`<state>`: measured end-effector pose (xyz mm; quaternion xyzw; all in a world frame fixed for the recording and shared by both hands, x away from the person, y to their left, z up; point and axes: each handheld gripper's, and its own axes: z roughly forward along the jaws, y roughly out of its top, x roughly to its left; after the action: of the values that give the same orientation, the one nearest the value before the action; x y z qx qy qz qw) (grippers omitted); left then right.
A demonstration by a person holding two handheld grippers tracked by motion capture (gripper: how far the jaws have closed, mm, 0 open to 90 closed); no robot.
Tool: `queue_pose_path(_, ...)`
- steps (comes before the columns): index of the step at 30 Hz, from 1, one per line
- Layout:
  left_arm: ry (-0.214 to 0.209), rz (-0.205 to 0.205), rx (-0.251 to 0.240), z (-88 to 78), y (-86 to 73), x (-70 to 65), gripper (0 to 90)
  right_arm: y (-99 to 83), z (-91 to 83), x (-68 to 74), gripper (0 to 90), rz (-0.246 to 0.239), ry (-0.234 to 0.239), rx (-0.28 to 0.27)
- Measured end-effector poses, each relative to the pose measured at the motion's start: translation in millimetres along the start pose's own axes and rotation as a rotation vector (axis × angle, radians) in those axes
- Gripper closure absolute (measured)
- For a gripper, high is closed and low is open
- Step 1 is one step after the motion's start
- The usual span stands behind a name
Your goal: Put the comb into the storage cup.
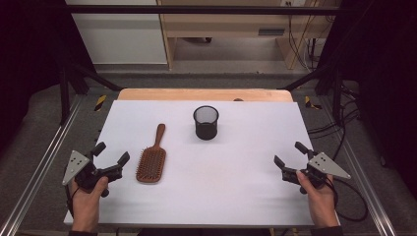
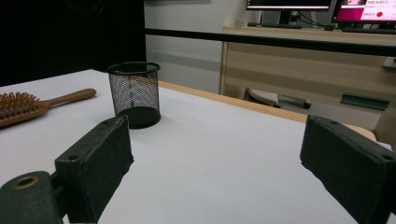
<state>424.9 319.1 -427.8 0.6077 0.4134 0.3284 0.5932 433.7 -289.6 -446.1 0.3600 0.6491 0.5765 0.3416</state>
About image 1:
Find hanging desk cables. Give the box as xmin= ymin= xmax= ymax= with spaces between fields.
xmin=286 ymin=0 xmax=329 ymax=72

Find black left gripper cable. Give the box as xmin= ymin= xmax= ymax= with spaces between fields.
xmin=64 ymin=184 xmax=81 ymax=218

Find black metal frame stand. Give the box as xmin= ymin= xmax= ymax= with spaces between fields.
xmin=58 ymin=61 xmax=124 ymax=126
xmin=277 ymin=62 xmax=344 ymax=126

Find black curtain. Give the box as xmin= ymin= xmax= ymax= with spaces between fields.
xmin=0 ymin=0 xmax=96 ymax=152
xmin=316 ymin=0 xmax=417 ymax=199

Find black mesh pen cup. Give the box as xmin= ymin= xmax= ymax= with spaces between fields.
xmin=193 ymin=104 xmax=220 ymax=142

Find black floor cables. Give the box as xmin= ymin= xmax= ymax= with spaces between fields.
xmin=307 ymin=84 xmax=362 ymax=162

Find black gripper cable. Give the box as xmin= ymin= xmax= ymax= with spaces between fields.
xmin=64 ymin=184 xmax=81 ymax=218
xmin=324 ymin=176 xmax=369 ymax=223

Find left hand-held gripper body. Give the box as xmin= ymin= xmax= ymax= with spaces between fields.
xmin=61 ymin=149 xmax=111 ymax=199

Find aluminium floor rail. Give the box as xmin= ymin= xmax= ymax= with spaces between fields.
xmin=319 ymin=95 xmax=398 ymax=236
xmin=0 ymin=94 xmax=84 ymax=236

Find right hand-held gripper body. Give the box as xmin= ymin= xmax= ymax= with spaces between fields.
xmin=296 ymin=151 xmax=352 ymax=195

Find person's left hand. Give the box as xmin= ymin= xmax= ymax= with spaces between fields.
xmin=69 ymin=176 xmax=109 ymax=233

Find person's right hand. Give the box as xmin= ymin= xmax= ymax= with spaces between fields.
xmin=295 ymin=170 xmax=339 ymax=229

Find white table board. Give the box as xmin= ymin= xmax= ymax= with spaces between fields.
xmin=63 ymin=99 xmax=341 ymax=228

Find light wooden desk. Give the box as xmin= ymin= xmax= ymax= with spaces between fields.
xmin=156 ymin=0 xmax=342 ymax=71

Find brown wooden hairbrush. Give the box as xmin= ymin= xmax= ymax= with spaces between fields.
xmin=135 ymin=123 xmax=167 ymax=184

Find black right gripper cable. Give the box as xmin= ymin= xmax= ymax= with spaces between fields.
xmin=324 ymin=176 xmax=369 ymax=223

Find light wooden table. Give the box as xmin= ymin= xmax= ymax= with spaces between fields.
xmin=116 ymin=88 xmax=294 ymax=103

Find white cabinet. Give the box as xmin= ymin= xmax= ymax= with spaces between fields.
xmin=65 ymin=0 xmax=168 ymax=65

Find black horizontal frame bar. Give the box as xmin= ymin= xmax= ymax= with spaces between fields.
xmin=64 ymin=4 xmax=342 ymax=16

